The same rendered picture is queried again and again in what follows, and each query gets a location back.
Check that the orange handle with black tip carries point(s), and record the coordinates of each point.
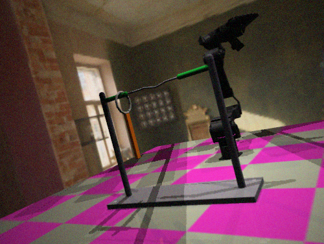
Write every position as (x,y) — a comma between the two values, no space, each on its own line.
(129,125)

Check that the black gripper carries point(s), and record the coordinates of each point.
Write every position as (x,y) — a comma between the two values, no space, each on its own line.
(234,26)

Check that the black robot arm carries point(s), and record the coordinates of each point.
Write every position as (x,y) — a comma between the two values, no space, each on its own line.
(211,42)

